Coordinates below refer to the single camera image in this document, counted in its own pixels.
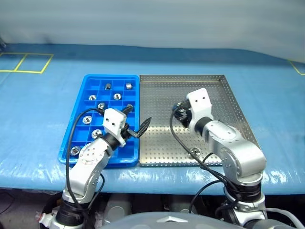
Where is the grey robot torso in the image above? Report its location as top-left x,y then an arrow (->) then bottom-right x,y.
101,211 -> 248,229

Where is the perforated steel tray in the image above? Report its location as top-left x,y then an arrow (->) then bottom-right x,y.
139,74 -> 261,167

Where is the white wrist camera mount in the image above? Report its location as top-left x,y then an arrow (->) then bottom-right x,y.
186,88 -> 214,129
102,107 -> 127,147

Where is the white red connector plug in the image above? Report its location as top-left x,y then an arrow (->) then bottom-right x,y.
35,211 -> 52,225

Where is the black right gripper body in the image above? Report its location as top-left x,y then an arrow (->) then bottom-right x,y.
175,99 -> 193,119

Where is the blue compartment tray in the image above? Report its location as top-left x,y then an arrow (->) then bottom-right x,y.
58,74 -> 140,169

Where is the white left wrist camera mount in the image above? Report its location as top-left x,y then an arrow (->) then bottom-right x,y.
102,107 -> 127,147

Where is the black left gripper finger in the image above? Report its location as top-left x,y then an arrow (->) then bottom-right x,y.
122,106 -> 134,118
127,116 -> 153,139

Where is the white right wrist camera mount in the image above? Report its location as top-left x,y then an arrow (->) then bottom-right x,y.
186,88 -> 214,129

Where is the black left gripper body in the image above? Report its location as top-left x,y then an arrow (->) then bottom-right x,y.
120,123 -> 132,141

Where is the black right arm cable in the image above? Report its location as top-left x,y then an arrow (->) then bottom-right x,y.
169,104 -> 241,214

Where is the blue plastic table cover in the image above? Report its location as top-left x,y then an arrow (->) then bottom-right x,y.
0,42 -> 305,196

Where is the grey rounded housing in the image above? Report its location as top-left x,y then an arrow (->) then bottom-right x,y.
104,193 -> 132,217

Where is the grey hose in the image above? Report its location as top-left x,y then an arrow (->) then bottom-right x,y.
265,208 -> 302,229

